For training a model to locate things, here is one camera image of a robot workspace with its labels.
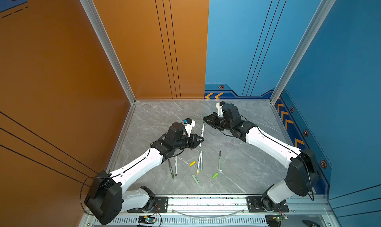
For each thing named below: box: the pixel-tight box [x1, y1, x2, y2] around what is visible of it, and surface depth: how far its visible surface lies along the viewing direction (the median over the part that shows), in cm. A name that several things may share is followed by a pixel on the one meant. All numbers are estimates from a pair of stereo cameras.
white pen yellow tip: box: [196, 152, 201, 175], surface depth 87 cm
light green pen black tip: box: [218, 150, 222, 171], surface depth 89 cm
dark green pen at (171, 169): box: [167, 158, 175, 179], surface depth 86 cm
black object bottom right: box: [301, 219, 321, 227], surface depth 70 cm
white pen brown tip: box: [174, 156, 178, 177], surface depth 87 cm
